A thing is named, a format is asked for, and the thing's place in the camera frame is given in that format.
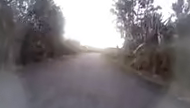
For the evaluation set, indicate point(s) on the roadside trees and shrubs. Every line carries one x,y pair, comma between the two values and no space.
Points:
160,46

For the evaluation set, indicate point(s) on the dense roadside trees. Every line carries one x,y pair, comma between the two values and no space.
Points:
24,33

